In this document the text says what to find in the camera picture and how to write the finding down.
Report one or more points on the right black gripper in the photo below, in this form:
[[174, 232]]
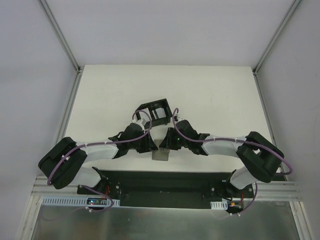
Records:
[[166, 143]]

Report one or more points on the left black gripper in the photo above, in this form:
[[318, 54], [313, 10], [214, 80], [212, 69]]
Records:
[[149, 144]]

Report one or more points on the black plastic card tray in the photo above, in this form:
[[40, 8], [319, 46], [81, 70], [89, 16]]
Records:
[[158, 110]]

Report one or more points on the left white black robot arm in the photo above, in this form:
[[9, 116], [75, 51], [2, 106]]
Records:
[[63, 164]]

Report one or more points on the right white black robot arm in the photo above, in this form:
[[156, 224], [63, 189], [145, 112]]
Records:
[[261, 159]]

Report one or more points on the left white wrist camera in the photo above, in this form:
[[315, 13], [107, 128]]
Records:
[[140, 122]]

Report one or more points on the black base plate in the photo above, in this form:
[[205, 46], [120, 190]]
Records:
[[170, 200]]

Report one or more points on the right white cable duct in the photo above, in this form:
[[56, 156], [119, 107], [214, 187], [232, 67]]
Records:
[[219, 205]]

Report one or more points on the white cable duct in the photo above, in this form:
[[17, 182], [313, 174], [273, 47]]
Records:
[[219, 205], [69, 201]]

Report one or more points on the left table edge rail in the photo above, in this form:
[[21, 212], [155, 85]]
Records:
[[64, 124]]

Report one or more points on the table edge rail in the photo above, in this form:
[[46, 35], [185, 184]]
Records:
[[267, 118], [64, 124]]

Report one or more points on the right table edge rail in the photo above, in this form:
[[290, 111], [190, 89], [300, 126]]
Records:
[[267, 118]]

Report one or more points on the left white cable duct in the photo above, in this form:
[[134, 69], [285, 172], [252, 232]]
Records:
[[69, 201]]

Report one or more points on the front aluminium rail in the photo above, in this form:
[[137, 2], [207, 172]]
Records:
[[212, 185]]

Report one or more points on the right aluminium frame post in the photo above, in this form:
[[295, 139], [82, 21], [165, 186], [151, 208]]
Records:
[[277, 34]]

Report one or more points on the aluminium frame post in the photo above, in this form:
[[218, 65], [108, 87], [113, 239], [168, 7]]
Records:
[[59, 34], [277, 34]]

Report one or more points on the left aluminium frame post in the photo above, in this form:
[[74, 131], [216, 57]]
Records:
[[59, 34]]

